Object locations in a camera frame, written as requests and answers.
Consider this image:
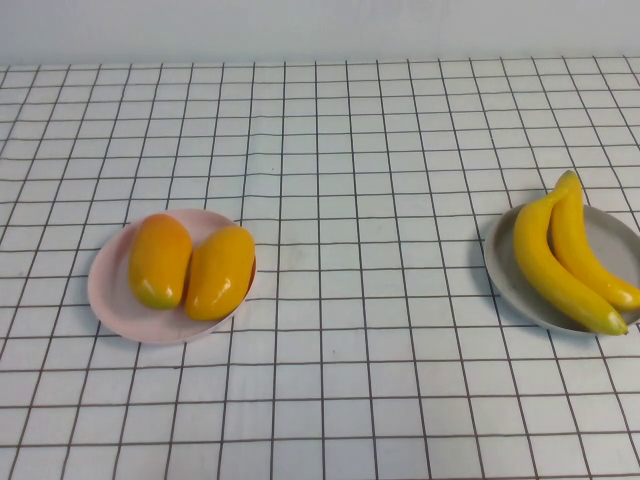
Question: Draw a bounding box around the yellow banana blunt stem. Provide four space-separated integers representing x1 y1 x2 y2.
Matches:
549 169 640 312

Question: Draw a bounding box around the white black grid tablecloth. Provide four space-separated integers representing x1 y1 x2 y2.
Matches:
0 53 640 480

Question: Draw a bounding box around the orange yellow mango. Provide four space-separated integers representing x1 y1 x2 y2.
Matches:
184 225 257 322

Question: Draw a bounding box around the yellow banana green pointed tip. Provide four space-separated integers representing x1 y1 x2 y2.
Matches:
513 188 630 336

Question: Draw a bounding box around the pink round plate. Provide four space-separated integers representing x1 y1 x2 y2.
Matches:
87 208 258 345

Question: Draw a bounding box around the orange mango green tip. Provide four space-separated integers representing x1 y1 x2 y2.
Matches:
127 213 194 311

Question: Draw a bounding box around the grey round plate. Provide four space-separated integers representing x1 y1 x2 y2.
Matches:
483 202 640 334

